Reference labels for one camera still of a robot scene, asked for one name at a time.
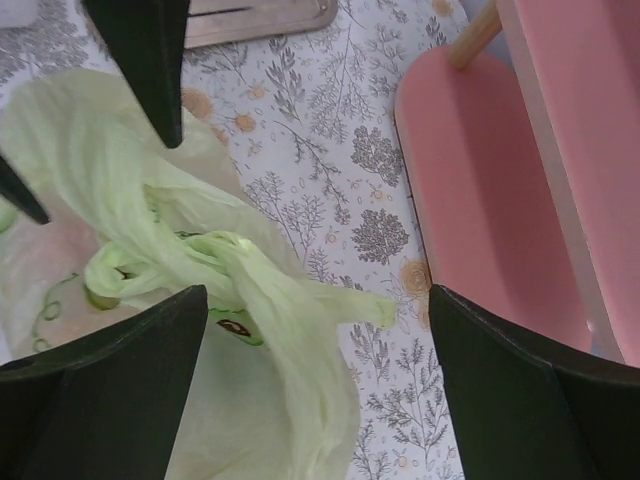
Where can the pink three-tier shelf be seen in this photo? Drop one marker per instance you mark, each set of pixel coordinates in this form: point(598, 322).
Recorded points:
point(521, 143)

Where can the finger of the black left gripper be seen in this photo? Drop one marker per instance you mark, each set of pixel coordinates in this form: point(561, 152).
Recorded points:
point(146, 39)
point(16, 192)

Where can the stainless steel tray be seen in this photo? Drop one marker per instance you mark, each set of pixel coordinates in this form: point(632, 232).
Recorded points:
point(214, 22)

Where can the floral patterned table mat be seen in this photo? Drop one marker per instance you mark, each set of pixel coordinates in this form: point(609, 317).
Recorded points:
point(288, 199)

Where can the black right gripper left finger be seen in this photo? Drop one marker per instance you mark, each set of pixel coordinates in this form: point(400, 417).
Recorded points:
point(107, 405)

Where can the green plastic grocery bag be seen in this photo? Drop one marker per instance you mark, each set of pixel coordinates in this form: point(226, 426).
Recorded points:
point(134, 223)

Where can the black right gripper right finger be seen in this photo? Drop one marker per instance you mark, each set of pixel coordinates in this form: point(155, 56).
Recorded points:
point(524, 406)

